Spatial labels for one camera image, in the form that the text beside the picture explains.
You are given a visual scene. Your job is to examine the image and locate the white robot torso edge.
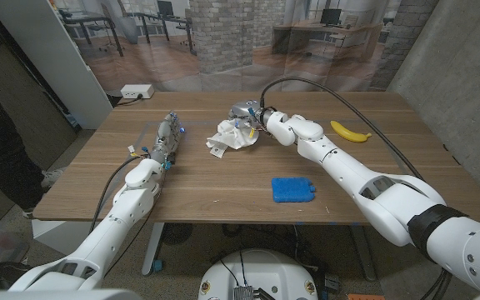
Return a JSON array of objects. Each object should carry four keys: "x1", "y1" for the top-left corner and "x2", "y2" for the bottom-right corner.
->
[{"x1": 0, "y1": 288, "x2": 142, "y2": 300}]

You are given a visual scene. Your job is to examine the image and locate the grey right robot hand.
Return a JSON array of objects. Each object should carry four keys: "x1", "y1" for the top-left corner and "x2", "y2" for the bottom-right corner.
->
[{"x1": 227, "y1": 99, "x2": 274, "y2": 131}]

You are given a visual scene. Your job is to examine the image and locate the printed office backdrop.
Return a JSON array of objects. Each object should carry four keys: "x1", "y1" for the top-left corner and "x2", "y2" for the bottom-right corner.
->
[{"x1": 50, "y1": 0, "x2": 439, "y2": 93}]

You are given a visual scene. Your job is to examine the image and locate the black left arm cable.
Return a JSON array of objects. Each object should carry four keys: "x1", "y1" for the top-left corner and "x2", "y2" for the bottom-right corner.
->
[{"x1": 88, "y1": 154, "x2": 150, "y2": 234}]

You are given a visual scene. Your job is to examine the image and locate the black power strip cord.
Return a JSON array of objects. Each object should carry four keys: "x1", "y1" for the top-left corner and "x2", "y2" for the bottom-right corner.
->
[{"x1": 106, "y1": 93, "x2": 144, "y2": 108}]

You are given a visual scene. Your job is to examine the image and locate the blue ice pack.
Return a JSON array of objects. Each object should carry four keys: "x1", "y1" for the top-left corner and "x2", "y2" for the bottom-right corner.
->
[{"x1": 270, "y1": 177, "x2": 317, "y2": 204}]

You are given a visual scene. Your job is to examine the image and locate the grey table leg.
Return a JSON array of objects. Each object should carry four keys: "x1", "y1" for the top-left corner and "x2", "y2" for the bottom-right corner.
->
[
  {"x1": 141, "y1": 222, "x2": 166, "y2": 277},
  {"x1": 350, "y1": 224, "x2": 378, "y2": 283}
]

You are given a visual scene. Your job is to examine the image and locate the white towel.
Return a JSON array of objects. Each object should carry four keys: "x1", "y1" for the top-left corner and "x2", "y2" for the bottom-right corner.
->
[{"x1": 205, "y1": 117, "x2": 260, "y2": 159}]

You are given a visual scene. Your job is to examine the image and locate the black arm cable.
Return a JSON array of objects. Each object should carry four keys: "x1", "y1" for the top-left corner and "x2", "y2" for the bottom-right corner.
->
[
  {"x1": 258, "y1": 76, "x2": 427, "y2": 183},
  {"x1": 88, "y1": 154, "x2": 150, "y2": 234}
]

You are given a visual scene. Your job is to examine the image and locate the yellow toy banana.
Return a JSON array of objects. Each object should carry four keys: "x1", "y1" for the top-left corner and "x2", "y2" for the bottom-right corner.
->
[{"x1": 330, "y1": 120, "x2": 373, "y2": 144}]

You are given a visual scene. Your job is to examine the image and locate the black round floor object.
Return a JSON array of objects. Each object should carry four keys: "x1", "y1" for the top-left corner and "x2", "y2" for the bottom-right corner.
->
[{"x1": 160, "y1": 222, "x2": 194, "y2": 247}]

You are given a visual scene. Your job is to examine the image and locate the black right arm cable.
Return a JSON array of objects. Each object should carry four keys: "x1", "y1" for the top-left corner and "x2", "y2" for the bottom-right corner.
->
[{"x1": 258, "y1": 76, "x2": 427, "y2": 183}]

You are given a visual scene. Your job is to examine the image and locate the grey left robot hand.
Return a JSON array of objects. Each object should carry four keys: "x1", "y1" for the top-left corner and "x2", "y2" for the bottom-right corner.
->
[{"x1": 150, "y1": 110, "x2": 187, "y2": 166}]

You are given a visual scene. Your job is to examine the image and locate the white upright panel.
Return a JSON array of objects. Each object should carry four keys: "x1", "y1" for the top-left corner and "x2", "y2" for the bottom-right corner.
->
[{"x1": 0, "y1": 0, "x2": 114, "y2": 130}]

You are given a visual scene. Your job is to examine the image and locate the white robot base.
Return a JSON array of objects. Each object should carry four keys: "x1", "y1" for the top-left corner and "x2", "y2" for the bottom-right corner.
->
[{"x1": 197, "y1": 248, "x2": 319, "y2": 300}]

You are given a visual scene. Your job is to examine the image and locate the white power strip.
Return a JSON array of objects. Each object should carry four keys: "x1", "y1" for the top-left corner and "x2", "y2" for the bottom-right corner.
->
[{"x1": 120, "y1": 84, "x2": 155, "y2": 100}]

